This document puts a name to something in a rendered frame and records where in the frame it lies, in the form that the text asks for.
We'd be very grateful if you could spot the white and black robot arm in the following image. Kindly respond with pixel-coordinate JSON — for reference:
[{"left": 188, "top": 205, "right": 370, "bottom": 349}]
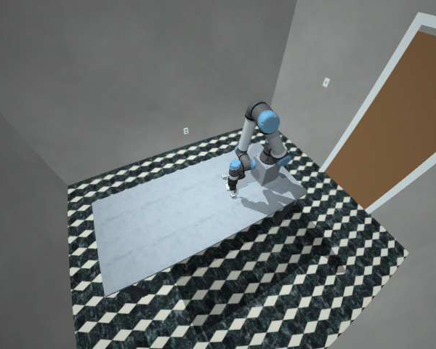
[{"left": 229, "top": 100, "right": 291, "bottom": 177}]

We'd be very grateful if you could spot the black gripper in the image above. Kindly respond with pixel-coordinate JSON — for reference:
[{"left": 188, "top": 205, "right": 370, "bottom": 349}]
[{"left": 228, "top": 172, "right": 246, "bottom": 193}]

